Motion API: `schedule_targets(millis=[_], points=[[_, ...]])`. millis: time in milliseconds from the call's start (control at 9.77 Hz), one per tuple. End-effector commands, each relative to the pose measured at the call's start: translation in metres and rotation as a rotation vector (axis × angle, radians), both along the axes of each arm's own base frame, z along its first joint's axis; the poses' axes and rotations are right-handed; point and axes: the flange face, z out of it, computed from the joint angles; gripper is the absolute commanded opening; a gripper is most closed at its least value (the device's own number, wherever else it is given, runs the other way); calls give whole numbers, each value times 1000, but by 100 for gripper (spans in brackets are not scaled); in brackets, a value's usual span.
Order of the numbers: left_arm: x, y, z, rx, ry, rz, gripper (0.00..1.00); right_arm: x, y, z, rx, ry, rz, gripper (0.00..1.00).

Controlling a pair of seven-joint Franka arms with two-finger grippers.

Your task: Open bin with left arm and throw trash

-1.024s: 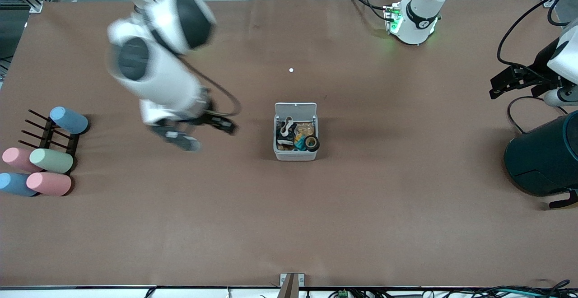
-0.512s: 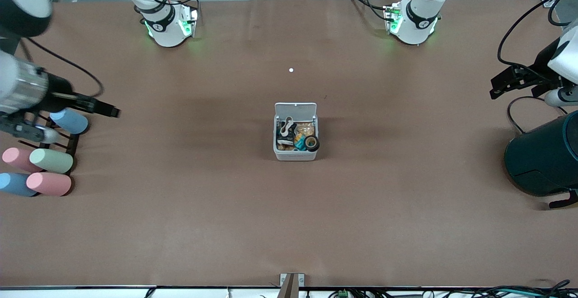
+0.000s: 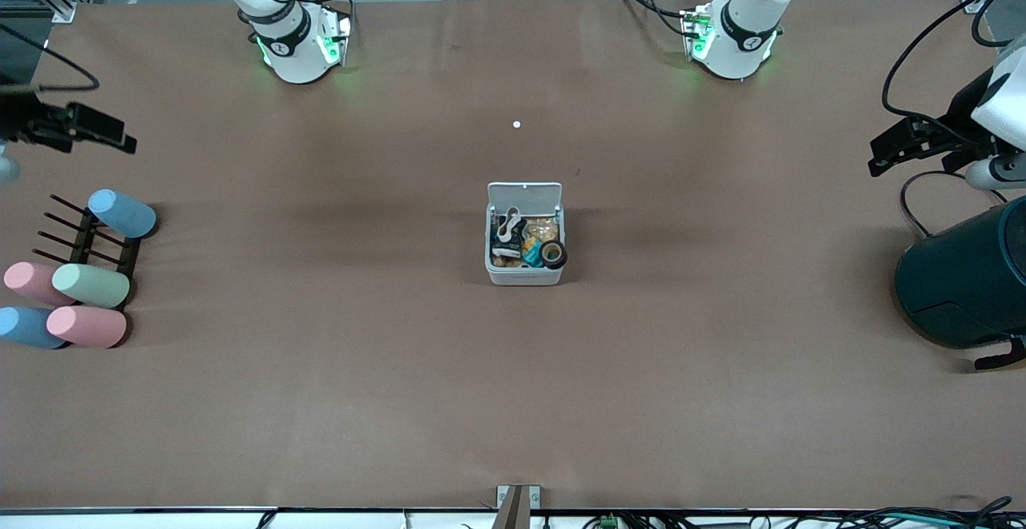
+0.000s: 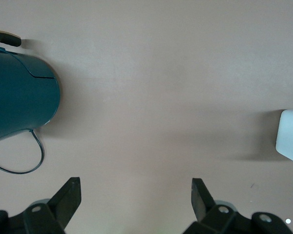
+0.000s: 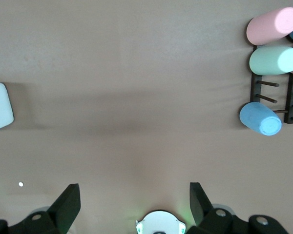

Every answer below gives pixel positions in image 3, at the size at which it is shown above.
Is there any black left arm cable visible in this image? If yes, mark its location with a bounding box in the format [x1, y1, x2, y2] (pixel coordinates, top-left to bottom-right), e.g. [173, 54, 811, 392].
[882, 0, 1026, 125]

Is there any dark teal cylindrical device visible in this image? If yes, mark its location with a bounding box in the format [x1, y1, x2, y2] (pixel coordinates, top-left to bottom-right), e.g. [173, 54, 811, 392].
[895, 195, 1026, 351]

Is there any black stand foot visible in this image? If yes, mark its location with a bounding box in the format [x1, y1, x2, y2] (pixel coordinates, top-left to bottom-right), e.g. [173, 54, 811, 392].
[974, 337, 1026, 371]

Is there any grey storage box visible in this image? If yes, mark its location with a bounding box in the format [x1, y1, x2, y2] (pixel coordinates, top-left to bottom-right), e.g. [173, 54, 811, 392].
[485, 182, 568, 287]

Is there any black cable bundle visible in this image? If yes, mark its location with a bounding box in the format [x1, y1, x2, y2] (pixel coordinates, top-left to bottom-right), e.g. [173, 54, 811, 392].
[802, 497, 1026, 529]

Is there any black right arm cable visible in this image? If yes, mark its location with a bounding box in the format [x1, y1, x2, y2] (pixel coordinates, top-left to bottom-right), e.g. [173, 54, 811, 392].
[0, 22, 101, 95]

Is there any pink plastic cup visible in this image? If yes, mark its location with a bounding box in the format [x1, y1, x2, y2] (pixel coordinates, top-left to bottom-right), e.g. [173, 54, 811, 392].
[46, 305, 128, 349]
[3, 261, 77, 307]

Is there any metal table edge bracket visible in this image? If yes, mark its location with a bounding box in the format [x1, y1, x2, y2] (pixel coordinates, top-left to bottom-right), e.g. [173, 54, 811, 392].
[495, 484, 543, 529]

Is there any blue plastic cup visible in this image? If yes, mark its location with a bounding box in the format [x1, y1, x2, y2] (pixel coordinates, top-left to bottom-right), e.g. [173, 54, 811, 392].
[0, 305, 69, 351]
[87, 188, 158, 240]

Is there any thin black device cable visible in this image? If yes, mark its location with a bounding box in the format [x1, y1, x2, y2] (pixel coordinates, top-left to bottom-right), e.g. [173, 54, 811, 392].
[899, 170, 1009, 239]

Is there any dark wooden cup rack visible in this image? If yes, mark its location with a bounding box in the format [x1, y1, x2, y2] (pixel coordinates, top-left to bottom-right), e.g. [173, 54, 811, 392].
[30, 194, 143, 309]

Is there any black printed snack wrapper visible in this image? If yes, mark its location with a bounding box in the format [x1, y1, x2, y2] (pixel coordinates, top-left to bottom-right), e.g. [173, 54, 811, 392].
[491, 236, 527, 267]

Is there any black base cable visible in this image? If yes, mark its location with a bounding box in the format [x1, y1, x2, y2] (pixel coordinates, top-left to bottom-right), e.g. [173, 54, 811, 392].
[615, 0, 692, 37]
[309, 0, 355, 33]

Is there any brown table cover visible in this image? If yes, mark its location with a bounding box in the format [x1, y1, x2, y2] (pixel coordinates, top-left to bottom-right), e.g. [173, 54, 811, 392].
[0, 0, 1026, 511]

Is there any black wrapper with white loop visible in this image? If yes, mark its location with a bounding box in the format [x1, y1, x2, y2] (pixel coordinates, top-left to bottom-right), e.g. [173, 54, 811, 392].
[495, 207, 528, 248]

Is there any green plastic cup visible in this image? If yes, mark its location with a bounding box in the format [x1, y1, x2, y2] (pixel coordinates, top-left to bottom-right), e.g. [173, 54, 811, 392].
[51, 263, 131, 309]

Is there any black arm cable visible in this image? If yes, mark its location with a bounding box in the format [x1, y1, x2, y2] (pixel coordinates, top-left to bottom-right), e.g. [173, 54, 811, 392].
[882, 0, 1026, 125]
[0, 22, 101, 95]

